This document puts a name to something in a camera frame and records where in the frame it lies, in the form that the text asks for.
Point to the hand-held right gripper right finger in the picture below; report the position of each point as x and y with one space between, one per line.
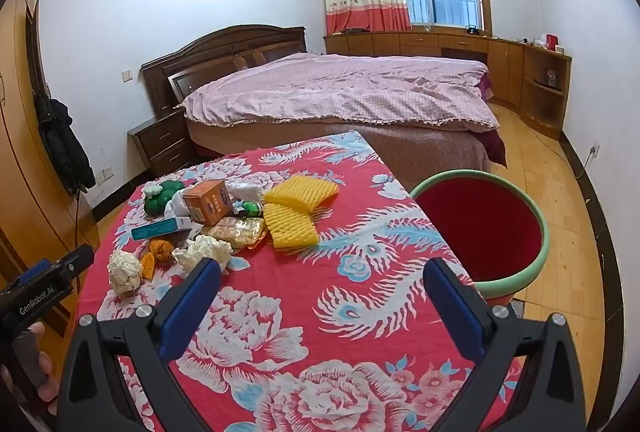
457 312

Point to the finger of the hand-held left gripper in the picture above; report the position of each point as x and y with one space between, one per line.
35 273
75 262

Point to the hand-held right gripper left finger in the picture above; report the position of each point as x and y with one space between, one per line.
190 307

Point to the small white paper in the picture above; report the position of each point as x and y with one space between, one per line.
125 272

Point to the large white paper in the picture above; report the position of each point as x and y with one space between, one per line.
202 252

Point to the orange wrapper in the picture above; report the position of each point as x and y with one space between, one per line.
157 254

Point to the teal box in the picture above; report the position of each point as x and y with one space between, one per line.
157 229

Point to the red bin with green rim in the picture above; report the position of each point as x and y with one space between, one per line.
480 222

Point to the orange cardboard box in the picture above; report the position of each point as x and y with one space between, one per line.
207 202

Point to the dark green small packet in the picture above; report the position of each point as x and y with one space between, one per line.
248 210

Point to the yellow foam net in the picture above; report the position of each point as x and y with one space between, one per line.
300 192
290 227

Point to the clear plastic bag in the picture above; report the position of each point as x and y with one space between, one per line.
247 189

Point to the person's left hand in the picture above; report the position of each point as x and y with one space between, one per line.
47 384

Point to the green toy with white top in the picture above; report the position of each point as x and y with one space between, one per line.
160 199

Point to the wooden wardrobe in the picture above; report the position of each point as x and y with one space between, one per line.
20 161

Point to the red floral tablecloth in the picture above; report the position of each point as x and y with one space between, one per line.
310 312

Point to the black jacket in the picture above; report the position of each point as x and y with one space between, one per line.
62 141

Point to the dark wooden nightstand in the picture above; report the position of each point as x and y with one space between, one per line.
162 141

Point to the purple blanket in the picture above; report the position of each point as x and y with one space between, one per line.
492 146

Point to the wooden corner shelf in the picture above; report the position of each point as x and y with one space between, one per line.
542 101

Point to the dark wooden headboard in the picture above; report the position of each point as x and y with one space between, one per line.
200 56

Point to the small glass ornament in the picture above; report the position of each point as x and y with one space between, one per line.
552 79

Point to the long wooden cabinet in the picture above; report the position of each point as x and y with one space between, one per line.
425 44

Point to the small black device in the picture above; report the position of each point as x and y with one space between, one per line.
472 30

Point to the small red box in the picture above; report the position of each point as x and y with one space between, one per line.
552 42

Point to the low white wall socket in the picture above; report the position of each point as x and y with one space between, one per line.
105 176

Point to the wall socket with plug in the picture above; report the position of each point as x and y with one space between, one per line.
594 149

